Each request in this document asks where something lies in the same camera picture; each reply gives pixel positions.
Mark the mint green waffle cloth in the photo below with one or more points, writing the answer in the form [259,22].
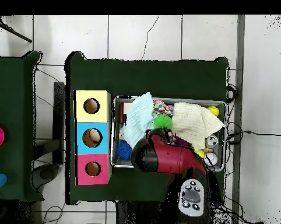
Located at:
[138,121]

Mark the green spiky rubber ball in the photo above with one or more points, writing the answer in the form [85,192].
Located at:
[163,121]

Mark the blue spiky rubber ball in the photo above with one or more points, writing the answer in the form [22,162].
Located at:
[123,151]

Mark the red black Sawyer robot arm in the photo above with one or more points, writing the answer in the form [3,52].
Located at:
[173,158]

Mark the wooden box with three holes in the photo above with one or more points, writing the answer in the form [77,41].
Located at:
[100,109]

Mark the light wooden cube block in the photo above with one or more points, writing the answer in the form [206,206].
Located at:
[128,108]

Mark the white cloth with colourful dots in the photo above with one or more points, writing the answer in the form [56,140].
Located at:
[162,107]

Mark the dark green table cloth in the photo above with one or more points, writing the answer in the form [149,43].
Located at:
[142,79]
[12,116]

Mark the cream waffle cloth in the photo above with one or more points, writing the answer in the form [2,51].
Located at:
[191,121]

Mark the plain yellow ball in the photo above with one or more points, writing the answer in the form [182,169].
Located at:
[200,152]

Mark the yellow smiley face ball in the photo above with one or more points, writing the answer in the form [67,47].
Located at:
[213,111]

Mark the white baseball with red stitches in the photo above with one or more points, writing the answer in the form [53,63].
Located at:
[212,159]

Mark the black upright panel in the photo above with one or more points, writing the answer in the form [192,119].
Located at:
[58,116]

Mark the grey chair base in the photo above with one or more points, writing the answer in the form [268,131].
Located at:
[46,173]

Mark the black tripod leg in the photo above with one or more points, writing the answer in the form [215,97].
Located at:
[14,34]

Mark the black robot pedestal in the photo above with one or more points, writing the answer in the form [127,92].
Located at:
[140,214]

